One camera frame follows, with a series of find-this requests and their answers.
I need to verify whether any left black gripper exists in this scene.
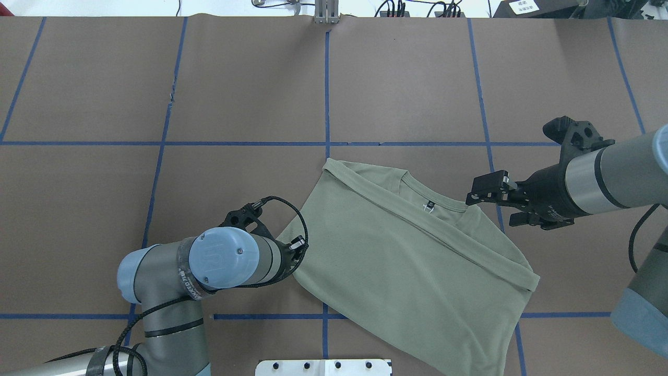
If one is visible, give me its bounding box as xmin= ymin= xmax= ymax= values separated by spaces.
xmin=274 ymin=236 xmax=307 ymax=283

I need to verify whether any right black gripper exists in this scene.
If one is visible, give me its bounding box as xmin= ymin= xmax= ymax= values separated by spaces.
xmin=466 ymin=164 xmax=574 ymax=230

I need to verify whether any olive green long-sleeve shirt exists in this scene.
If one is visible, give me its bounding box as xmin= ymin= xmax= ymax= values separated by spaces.
xmin=294 ymin=159 xmax=540 ymax=375

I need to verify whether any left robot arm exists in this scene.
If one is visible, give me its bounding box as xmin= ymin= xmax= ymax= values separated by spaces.
xmin=12 ymin=227 xmax=308 ymax=375

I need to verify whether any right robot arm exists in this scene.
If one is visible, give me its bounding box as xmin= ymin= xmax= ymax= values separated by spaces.
xmin=466 ymin=116 xmax=667 ymax=357

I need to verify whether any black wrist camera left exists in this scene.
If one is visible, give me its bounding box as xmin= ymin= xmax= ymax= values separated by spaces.
xmin=219 ymin=201 xmax=275 ymax=240

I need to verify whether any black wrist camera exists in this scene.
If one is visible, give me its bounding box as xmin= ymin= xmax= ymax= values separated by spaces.
xmin=219 ymin=201 xmax=275 ymax=240
xmin=542 ymin=116 xmax=616 ymax=161

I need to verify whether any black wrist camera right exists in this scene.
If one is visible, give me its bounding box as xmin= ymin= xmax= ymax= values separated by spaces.
xmin=542 ymin=116 xmax=616 ymax=161

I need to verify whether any aluminium frame post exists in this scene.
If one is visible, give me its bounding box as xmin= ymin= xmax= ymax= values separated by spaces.
xmin=313 ymin=0 xmax=340 ymax=25

